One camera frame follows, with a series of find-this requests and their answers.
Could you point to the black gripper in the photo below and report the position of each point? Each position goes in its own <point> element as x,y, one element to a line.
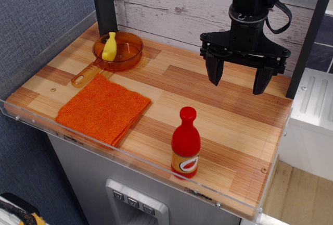
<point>244,44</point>

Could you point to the orange knitted cloth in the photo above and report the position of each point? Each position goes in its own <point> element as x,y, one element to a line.
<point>103,110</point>

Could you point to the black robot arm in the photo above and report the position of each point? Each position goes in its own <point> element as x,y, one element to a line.
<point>256,7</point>

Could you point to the red sauce bottle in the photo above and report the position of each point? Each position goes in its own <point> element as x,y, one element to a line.
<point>186,145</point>

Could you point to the white toy sink counter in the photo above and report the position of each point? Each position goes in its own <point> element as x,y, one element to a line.
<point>307,141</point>

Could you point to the orange transparent pan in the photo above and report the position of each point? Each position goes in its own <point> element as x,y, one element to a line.
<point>129,53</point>

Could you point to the yellow plastic fish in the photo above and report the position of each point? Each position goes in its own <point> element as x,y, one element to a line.
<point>110,49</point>

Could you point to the grey toy fridge cabinet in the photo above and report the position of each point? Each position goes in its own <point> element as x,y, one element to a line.
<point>113,191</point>

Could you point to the clear acrylic table guard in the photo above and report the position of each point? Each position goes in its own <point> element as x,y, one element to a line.
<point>42,50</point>

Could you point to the black and yellow object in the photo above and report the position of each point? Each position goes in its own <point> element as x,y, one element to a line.
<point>15,210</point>

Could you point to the dark grey right post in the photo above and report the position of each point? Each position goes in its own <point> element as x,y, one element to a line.
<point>313,29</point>

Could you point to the dark grey post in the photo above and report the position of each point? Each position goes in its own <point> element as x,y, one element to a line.
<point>313,29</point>
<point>106,16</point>

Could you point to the dark grey left post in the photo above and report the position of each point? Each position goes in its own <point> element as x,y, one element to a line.
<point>106,16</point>

